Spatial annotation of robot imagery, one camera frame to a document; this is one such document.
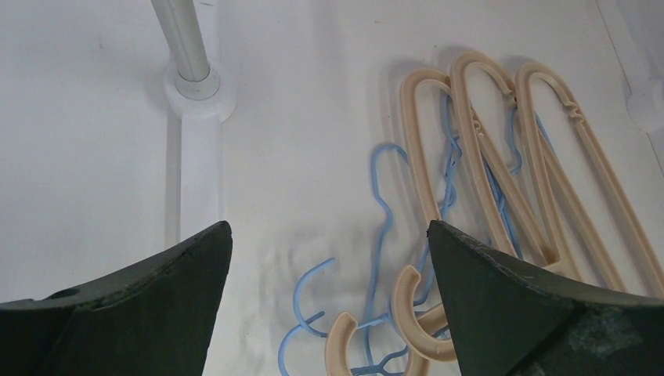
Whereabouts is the blue wire hanger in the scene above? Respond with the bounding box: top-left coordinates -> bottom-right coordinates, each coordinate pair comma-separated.
482,106 -> 524,261
277,258 -> 338,376
352,95 -> 462,375
293,143 -> 416,376

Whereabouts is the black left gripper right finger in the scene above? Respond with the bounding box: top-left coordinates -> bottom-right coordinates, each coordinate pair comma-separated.
428,221 -> 663,375

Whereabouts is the metal clothes rack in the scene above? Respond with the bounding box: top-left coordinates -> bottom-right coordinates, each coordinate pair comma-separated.
152,1 -> 236,241

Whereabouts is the beige plastic hanger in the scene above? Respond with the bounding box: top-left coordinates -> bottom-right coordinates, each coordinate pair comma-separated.
324,68 -> 456,375
514,62 -> 663,298
390,50 -> 585,363

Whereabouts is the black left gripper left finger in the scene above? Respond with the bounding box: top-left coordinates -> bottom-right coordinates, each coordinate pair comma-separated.
1,221 -> 233,375

